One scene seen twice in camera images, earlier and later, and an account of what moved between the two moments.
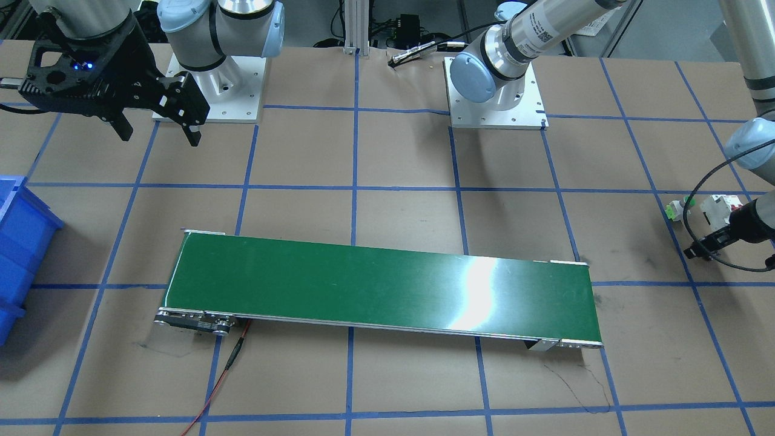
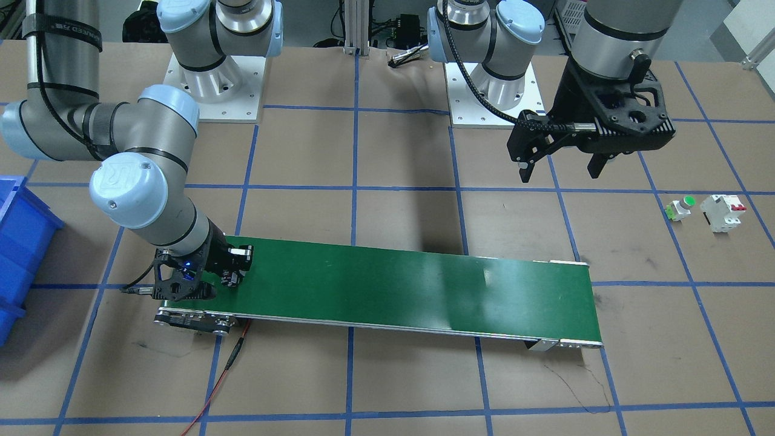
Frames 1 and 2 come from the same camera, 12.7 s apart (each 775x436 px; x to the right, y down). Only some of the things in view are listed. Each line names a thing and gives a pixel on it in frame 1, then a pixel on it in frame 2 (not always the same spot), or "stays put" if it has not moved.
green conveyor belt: x=218 y=280 stays put
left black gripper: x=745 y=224 → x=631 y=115
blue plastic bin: x=28 y=226 stays put
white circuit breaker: x=716 y=212 stays put
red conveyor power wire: x=228 y=364 stays put
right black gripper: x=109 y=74 → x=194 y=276
